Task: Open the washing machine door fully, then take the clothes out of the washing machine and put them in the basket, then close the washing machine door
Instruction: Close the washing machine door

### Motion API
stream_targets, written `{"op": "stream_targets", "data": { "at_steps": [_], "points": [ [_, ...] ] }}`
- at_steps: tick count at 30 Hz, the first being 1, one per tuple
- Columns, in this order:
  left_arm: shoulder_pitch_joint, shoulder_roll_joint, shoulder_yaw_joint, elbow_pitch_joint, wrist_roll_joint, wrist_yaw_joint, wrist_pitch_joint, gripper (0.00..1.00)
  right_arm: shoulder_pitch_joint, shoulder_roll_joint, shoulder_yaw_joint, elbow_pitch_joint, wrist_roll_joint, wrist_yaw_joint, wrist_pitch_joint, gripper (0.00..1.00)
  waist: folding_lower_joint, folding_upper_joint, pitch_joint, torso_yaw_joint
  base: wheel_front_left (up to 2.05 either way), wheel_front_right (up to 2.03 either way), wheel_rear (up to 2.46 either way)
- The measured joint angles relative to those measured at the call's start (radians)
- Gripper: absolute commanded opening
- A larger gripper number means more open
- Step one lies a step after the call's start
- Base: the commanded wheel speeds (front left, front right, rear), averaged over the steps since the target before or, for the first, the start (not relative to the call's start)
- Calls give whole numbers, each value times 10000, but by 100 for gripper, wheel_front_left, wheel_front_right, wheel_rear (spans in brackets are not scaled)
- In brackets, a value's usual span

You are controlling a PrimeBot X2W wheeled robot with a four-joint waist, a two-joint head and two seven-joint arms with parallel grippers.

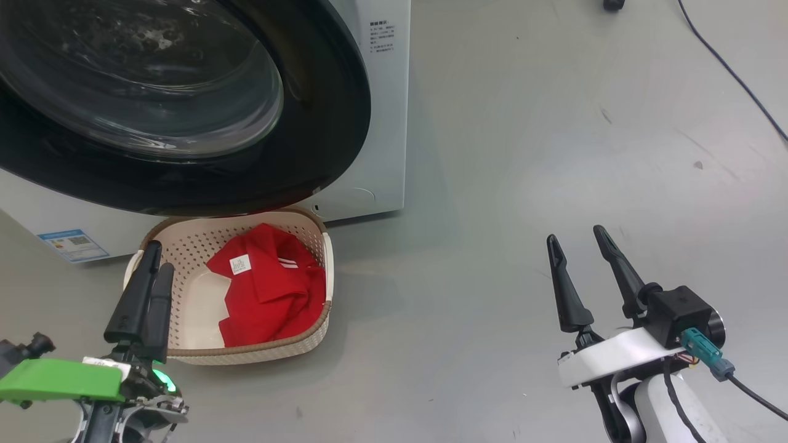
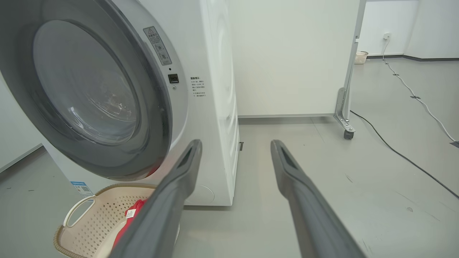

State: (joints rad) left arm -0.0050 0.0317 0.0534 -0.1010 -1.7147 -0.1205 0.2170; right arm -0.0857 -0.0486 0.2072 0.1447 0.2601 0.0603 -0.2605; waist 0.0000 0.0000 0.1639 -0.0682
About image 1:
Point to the black round washing machine door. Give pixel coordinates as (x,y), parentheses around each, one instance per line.
(160,92)

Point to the white washing machine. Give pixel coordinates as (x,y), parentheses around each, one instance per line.
(385,123)

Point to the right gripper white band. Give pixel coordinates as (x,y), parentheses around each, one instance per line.
(615,357)

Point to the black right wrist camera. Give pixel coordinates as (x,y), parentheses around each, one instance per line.
(680,314)

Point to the red polo shirt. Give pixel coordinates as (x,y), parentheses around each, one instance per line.
(271,295)

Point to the beige perforated laundry basket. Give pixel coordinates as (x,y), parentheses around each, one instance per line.
(184,307)

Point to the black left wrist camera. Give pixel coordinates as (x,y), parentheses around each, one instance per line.
(24,352)

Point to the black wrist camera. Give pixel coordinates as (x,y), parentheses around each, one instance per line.
(24,352)
(680,314)

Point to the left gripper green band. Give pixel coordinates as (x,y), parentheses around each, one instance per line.
(61,379)

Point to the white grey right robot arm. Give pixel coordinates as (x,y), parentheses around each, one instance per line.
(665,412)

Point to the blue energy label sticker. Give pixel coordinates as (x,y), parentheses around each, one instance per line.
(72,245)

